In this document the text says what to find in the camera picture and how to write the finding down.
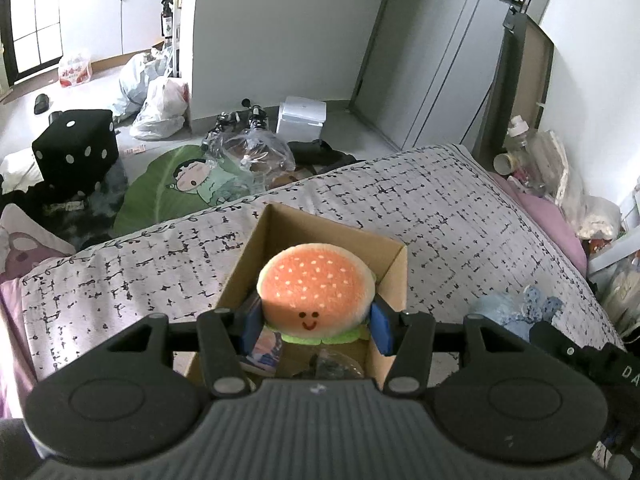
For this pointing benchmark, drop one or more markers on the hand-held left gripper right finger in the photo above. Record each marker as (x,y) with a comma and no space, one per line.
(382,327)

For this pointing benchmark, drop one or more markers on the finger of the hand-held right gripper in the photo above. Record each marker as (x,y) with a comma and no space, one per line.
(560,342)

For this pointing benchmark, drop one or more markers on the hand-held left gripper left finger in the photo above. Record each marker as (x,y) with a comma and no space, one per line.
(251,327)

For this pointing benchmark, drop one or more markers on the blue planet print packet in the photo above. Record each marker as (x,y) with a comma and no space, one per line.
(262,352)

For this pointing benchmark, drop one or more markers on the brown cardboard box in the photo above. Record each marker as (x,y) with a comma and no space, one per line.
(391,280)

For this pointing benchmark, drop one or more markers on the dark items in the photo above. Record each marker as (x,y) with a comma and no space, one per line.
(335,364)

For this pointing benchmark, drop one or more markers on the light blue fluffy plush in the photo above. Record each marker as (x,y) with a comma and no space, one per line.
(495,312)

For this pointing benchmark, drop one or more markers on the burger plush toy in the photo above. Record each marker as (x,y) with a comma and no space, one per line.
(315,285)

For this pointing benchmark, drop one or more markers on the white stuffed bag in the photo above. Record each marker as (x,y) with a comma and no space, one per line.
(600,217)

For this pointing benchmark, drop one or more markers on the green leaf cartoon rug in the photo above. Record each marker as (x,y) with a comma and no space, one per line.
(150,195)

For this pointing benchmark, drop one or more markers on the large clear plastic bag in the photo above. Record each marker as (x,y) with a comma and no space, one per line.
(255,155)

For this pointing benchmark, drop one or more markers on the crumpled clear plastic bags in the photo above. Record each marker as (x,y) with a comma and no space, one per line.
(552,170)

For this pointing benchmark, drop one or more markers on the black bag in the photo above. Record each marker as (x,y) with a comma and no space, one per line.
(320,155)

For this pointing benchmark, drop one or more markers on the paper cup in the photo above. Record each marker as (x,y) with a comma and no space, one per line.
(506,164)

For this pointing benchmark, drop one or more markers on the dark fuzzy rug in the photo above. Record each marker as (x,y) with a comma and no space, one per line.
(95,210)

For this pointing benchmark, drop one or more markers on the clear water bottle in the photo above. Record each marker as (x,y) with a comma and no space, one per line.
(517,135)

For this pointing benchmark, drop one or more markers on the black tripod gear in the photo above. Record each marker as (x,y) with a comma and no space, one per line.
(252,115)

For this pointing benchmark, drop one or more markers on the white storage box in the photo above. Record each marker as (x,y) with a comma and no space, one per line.
(302,117)

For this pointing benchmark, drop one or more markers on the white red plastic bag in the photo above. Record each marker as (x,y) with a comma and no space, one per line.
(162,110)

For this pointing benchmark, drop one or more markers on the pink cartoon pillow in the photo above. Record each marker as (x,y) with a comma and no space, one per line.
(25,250)

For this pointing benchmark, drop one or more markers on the black dice stool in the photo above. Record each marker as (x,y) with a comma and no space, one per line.
(75,150)

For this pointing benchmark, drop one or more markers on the grey white plastic bag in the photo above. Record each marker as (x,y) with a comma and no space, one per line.
(135,85)

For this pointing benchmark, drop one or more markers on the flat brown cardboard sheet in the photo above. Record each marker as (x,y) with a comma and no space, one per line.
(530,75)

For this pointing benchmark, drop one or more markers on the grey door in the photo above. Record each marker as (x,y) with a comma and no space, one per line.
(425,50)

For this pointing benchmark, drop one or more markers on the black slipper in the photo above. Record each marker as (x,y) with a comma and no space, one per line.
(41,104)

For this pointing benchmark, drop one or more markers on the red white snack bag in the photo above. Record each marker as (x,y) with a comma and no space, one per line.
(75,70)

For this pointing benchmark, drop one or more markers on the dark spray bottle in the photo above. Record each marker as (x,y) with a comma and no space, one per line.
(167,20)

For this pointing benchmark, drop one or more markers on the white kitchen cabinet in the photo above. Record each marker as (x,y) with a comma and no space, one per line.
(100,15)

